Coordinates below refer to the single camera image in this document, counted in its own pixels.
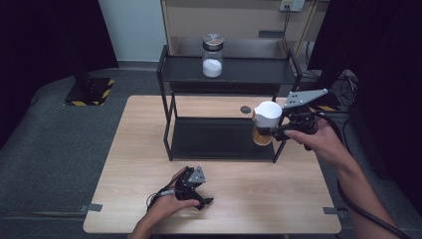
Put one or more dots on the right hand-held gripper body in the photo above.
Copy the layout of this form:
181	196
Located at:
303	121

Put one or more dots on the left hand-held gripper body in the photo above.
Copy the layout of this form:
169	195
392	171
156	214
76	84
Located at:
185	189

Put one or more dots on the amber jar with white lid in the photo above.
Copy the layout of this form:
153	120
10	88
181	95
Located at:
267	114

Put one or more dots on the black two-tier metal rack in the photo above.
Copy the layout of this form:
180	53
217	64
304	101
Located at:
215	139

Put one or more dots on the glass jar with silver lid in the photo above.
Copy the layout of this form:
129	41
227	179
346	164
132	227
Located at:
212	61

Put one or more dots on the person's left hand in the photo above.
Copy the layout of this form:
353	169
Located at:
167	209

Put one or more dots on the person's right hand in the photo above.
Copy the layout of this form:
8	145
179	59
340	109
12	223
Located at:
326	142

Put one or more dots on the grey round table grommet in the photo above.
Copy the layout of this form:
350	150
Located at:
245	110

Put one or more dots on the grey tape piece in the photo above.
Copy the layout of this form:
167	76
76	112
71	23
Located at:
331	210
91	207

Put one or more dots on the dark curtain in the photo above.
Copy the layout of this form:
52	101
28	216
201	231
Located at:
40	49
384	66

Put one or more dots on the beige wooden cabinet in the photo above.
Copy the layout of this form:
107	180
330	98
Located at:
245	23

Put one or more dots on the white wall power outlet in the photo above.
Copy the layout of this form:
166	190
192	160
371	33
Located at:
292	4

